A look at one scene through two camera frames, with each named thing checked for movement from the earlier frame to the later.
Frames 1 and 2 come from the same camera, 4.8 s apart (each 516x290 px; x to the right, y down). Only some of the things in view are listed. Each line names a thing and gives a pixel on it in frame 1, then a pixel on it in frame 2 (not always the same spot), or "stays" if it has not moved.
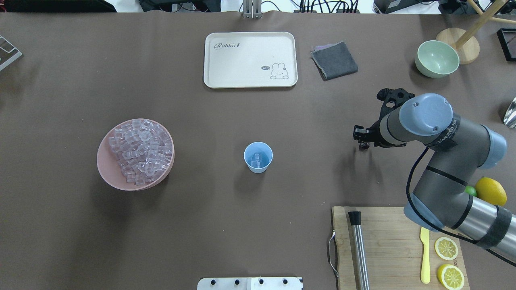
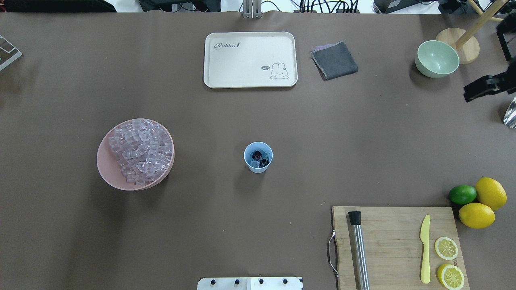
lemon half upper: [446, 248] stays
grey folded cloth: [333, 61] stays
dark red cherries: [363, 146] -> [257, 155]
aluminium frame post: [252, 9] stays
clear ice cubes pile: [143, 150] stays
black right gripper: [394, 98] -> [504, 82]
